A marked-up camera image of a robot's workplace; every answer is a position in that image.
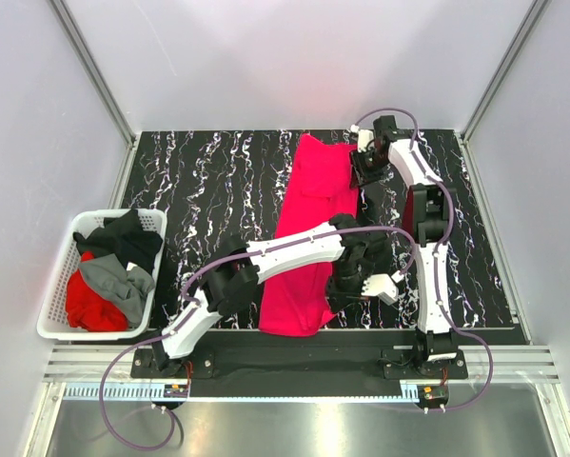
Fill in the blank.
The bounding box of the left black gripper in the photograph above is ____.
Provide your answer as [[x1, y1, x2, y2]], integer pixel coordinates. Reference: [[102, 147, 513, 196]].
[[324, 260, 372, 315]]

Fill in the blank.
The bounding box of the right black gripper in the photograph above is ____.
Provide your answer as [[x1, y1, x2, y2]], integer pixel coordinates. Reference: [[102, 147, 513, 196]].
[[346, 148, 387, 190]]

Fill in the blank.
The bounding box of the pink t shirt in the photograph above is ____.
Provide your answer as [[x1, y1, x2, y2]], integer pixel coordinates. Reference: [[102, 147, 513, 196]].
[[259, 134, 359, 337]]

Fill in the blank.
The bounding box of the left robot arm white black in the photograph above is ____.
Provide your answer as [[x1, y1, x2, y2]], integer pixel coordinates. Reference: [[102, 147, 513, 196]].
[[151, 214, 397, 377]]

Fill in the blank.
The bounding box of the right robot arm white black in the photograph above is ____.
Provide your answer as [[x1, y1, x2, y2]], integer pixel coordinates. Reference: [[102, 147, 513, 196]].
[[350, 115, 458, 378]]

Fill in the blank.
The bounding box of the right small connector board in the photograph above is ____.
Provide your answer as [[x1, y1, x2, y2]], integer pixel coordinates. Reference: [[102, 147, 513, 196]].
[[422, 385, 449, 403]]

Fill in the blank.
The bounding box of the small connector board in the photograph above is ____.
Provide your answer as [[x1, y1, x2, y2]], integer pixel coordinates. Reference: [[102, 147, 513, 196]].
[[422, 385, 449, 403], [164, 384, 190, 398]]

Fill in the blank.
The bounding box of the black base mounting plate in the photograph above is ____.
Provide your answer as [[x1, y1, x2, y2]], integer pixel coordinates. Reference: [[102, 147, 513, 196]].
[[131, 329, 468, 400]]

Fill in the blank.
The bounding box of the left small connector board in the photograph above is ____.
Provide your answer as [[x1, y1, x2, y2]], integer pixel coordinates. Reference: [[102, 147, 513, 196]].
[[164, 384, 190, 398]]

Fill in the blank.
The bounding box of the grey t shirt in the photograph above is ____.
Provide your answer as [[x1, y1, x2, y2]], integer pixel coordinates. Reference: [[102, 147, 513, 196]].
[[81, 254, 155, 328]]

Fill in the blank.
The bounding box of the black t shirt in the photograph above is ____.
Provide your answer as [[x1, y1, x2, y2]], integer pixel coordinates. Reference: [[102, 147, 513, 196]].
[[72, 209, 163, 274]]

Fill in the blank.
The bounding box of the white plastic laundry basket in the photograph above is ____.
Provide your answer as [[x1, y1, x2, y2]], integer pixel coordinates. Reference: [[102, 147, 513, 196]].
[[36, 209, 167, 341]]

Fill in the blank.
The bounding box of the red t shirt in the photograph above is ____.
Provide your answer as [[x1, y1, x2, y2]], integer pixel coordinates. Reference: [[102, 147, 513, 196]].
[[65, 252, 128, 332]]

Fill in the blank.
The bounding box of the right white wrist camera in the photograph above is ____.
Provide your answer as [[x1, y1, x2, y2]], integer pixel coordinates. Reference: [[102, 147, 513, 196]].
[[349, 124, 375, 152]]

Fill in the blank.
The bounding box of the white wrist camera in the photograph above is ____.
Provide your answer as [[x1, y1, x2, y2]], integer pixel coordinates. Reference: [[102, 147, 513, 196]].
[[361, 270, 403, 305], [349, 124, 375, 152]]

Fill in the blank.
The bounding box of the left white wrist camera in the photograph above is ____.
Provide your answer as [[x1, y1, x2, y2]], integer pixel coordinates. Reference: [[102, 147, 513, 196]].
[[361, 270, 403, 305]]

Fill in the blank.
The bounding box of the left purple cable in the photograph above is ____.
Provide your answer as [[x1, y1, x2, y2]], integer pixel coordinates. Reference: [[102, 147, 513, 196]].
[[99, 226, 420, 451]]

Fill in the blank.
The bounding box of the aluminium rail profile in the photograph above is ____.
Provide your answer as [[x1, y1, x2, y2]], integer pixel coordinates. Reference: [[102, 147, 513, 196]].
[[44, 344, 559, 384]]

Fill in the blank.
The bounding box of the white slotted cable duct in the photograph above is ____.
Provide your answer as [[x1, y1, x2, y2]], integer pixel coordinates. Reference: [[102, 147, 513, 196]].
[[64, 382, 420, 405]]

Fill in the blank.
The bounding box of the right aluminium frame post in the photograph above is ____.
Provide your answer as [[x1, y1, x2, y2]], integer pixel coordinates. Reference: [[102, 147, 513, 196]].
[[460, 0, 551, 143]]

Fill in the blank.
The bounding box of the aluminium frame post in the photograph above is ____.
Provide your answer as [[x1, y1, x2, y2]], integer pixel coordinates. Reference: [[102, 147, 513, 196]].
[[460, 0, 551, 143], [48, 0, 136, 148]]

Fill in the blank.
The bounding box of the left aluminium frame post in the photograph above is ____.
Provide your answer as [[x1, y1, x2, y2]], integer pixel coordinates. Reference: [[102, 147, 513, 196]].
[[48, 0, 136, 148]]

